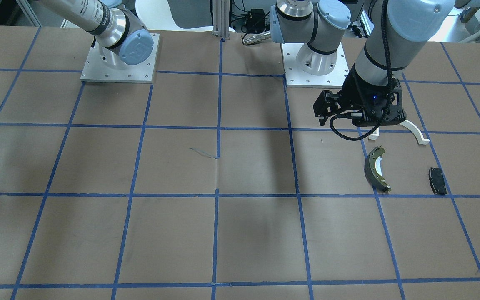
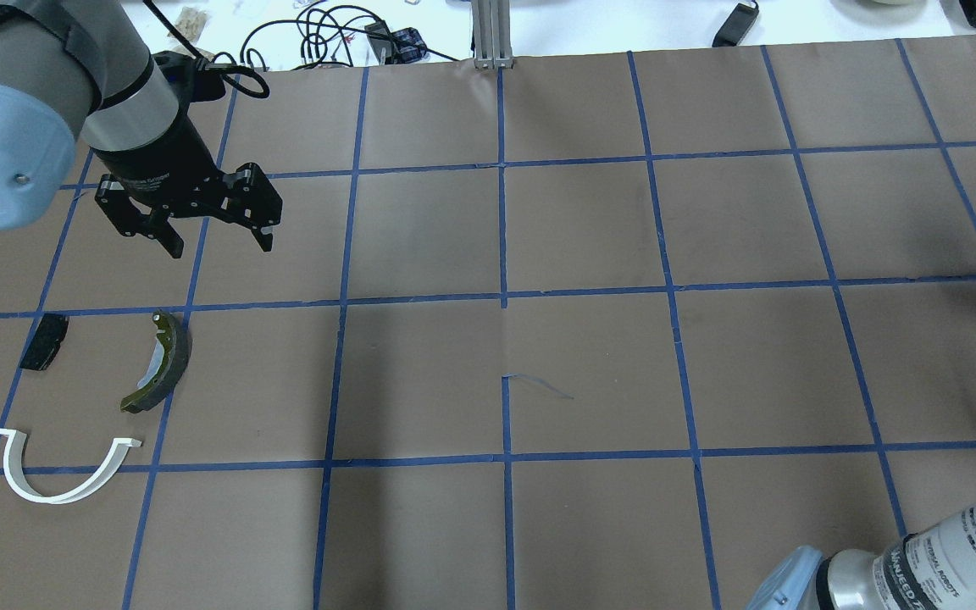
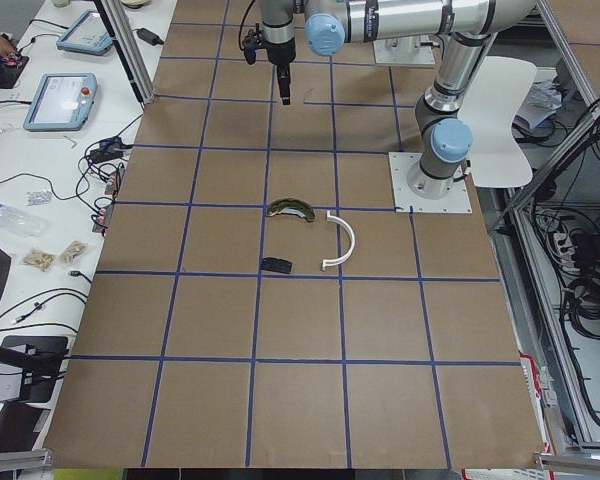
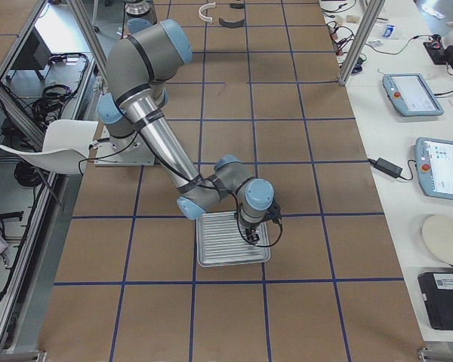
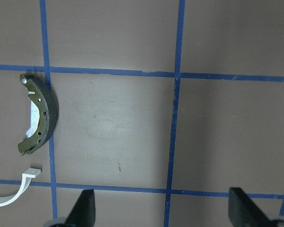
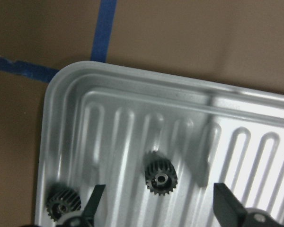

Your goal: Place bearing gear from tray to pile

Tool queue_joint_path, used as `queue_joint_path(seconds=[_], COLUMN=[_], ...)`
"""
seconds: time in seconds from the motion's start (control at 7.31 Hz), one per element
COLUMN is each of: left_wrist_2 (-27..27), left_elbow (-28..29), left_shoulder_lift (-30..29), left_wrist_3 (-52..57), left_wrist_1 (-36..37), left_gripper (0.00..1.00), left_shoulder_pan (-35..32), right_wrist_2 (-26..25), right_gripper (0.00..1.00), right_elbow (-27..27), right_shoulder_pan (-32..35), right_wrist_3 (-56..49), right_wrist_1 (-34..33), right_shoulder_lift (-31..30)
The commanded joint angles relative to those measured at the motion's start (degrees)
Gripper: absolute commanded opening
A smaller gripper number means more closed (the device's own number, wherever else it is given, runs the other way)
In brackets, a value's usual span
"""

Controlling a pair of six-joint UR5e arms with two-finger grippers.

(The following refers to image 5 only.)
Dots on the white curved plastic part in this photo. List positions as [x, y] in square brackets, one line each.
[27, 177]

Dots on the green brake shoe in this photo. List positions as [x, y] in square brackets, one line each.
[44, 114]

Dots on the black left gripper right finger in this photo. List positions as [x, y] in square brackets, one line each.
[243, 212]

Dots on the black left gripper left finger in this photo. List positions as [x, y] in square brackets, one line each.
[83, 213]

